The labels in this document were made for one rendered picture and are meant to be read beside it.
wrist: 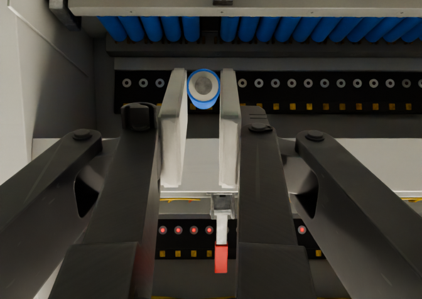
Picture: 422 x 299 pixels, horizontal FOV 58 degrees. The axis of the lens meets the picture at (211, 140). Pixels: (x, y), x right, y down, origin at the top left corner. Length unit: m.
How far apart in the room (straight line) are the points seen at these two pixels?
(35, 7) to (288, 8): 0.22
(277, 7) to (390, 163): 0.17
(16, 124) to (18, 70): 0.04
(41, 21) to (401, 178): 0.33
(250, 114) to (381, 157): 0.21
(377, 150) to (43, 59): 0.30
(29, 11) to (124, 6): 0.08
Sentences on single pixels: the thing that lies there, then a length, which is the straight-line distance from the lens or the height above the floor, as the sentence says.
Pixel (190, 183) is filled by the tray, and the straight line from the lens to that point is 0.32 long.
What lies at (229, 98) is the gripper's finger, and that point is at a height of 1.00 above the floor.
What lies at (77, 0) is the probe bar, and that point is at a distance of 0.38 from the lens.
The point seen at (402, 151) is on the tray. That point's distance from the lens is 0.36.
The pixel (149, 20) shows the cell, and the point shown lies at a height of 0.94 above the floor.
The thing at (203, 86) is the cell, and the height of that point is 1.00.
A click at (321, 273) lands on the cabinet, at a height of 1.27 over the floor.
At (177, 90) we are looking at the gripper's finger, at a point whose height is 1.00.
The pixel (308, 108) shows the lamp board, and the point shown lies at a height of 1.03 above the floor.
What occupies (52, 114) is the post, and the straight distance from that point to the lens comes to 0.39.
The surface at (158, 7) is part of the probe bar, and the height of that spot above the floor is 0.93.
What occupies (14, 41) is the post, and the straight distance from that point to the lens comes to 0.34.
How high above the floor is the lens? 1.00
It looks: 9 degrees up
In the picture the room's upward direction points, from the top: 180 degrees counter-clockwise
